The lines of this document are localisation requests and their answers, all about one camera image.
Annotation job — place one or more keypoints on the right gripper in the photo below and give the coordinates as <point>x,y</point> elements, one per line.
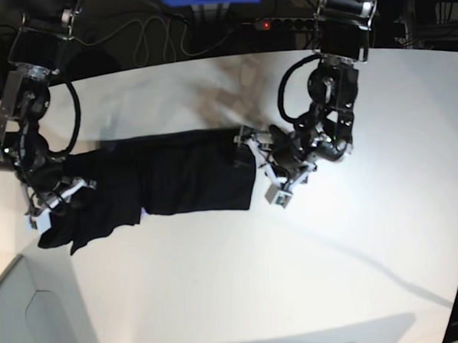
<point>75,192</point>

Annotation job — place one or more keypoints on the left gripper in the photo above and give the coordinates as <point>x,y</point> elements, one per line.
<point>279,154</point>

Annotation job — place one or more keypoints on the black T-shirt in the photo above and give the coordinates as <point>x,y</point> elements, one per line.
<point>193,171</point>

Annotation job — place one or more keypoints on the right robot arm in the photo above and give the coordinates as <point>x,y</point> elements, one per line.
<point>36,56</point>

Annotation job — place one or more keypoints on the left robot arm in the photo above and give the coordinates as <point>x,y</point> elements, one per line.
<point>324,132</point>

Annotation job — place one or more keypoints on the black power strip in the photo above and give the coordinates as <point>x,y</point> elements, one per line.
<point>285,24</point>

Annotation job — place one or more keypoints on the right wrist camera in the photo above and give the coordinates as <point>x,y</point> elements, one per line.
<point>39,224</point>

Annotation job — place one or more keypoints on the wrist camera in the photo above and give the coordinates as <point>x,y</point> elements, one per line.
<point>39,224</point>
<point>276,196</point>

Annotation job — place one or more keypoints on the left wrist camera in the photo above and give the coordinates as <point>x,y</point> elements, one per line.
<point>276,196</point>

